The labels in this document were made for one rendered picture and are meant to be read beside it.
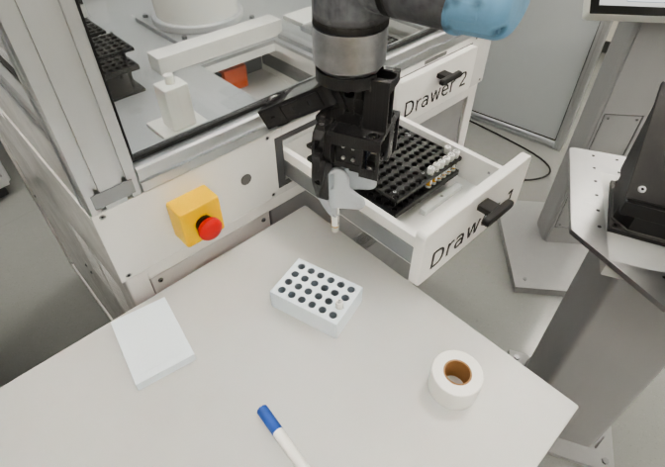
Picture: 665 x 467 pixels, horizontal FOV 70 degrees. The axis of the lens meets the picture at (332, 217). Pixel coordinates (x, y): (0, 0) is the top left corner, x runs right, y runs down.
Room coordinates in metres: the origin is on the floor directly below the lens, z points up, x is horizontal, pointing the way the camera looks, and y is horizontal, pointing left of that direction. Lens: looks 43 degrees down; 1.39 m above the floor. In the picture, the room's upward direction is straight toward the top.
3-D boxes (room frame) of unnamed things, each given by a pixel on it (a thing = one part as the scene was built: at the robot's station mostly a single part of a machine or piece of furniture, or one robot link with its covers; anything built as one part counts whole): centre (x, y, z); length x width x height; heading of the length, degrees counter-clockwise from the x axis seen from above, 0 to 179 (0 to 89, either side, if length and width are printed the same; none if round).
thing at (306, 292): (0.47, 0.03, 0.78); 0.12 x 0.08 x 0.04; 59
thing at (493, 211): (0.55, -0.25, 0.91); 0.07 x 0.04 x 0.01; 133
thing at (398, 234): (0.72, -0.09, 0.86); 0.40 x 0.26 x 0.06; 43
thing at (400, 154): (0.71, -0.09, 0.87); 0.22 x 0.18 x 0.06; 43
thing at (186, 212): (0.56, 0.22, 0.88); 0.07 x 0.05 x 0.07; 133
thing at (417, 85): (1.02, -0.24, 0.87); 0.29 x 0.02 x 0.11; 133
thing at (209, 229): (0.54, 0.20, 0.88); 0.04 x 0.03 x 0.04; 133
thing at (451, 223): (0.57, -0.23, 0.87); 0.29 x 0.02 x 0.11; 133
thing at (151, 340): (0.40, 0.27, 0.77); 0.13 x 0.09 x 0.02; 34
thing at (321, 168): (0.45, 0.01, 1.06); 0.05 x 0.02 x 0.09; 157
